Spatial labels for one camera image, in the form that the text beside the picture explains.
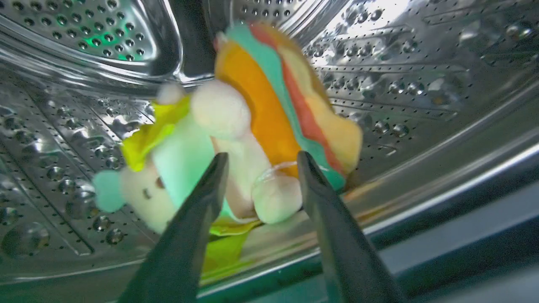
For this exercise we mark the colourful plush doll toy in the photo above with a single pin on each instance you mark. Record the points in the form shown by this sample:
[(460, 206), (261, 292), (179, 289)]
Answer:
[(252, 118)]

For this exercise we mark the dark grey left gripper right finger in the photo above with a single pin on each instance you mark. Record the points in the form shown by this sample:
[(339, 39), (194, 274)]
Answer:
[(349, 252)]

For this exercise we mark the grey rubber door gasket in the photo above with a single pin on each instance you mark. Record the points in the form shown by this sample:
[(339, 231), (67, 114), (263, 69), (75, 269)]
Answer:
[(442, 256)]

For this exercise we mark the stainless steel washing machine drum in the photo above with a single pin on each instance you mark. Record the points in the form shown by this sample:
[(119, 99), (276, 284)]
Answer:
[(421, 84)]

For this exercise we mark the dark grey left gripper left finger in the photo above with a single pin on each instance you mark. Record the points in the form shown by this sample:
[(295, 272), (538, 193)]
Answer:
[(181, 248)]

